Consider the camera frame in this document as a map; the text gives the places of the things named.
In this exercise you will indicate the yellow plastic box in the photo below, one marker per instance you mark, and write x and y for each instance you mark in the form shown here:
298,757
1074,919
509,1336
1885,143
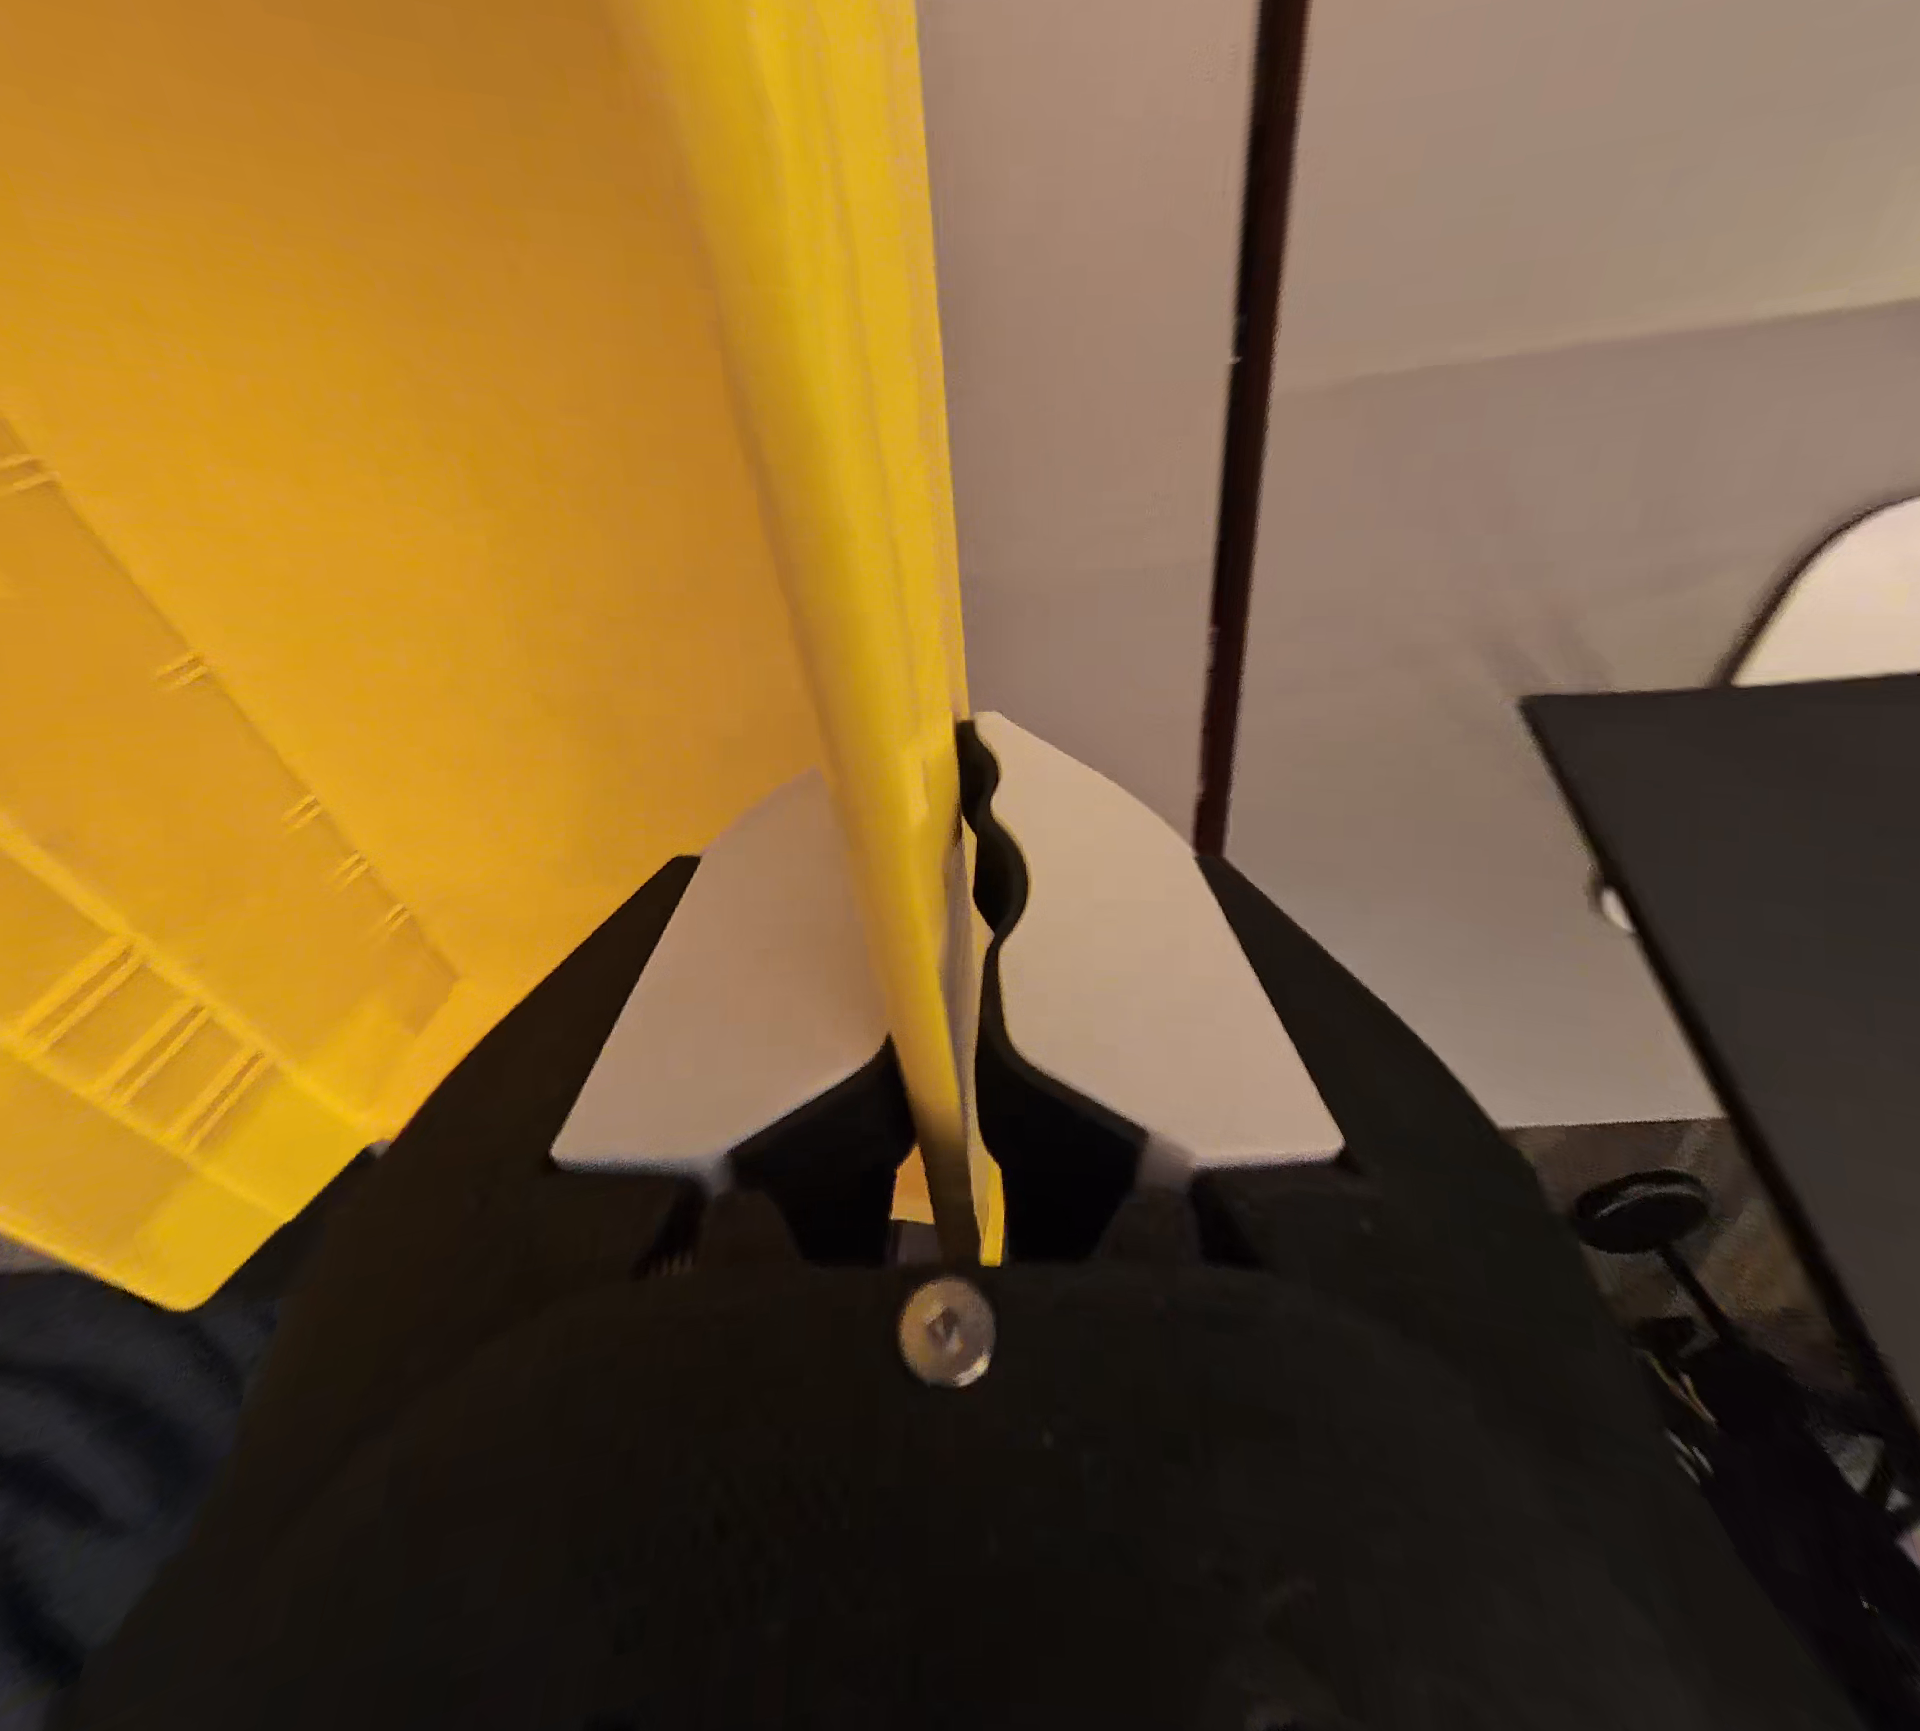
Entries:
374,337

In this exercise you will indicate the black flat board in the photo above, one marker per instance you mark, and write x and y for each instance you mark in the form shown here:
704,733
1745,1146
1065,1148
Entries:
1771,937

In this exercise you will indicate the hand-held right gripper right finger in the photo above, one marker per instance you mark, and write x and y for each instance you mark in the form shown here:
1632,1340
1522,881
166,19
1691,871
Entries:
1154,997

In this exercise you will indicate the dark vertical post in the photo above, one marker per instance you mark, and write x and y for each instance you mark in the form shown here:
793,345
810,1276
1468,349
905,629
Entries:
1260,337

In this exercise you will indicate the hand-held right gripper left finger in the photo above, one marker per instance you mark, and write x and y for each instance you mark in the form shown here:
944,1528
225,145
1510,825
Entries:
704,1013

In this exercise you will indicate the black round stand foot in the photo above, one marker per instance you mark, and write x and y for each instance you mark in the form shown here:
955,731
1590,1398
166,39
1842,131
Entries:
1643,1210

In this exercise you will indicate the dark blue clothing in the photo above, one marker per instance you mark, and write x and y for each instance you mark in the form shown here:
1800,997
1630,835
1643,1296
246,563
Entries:
105,1462

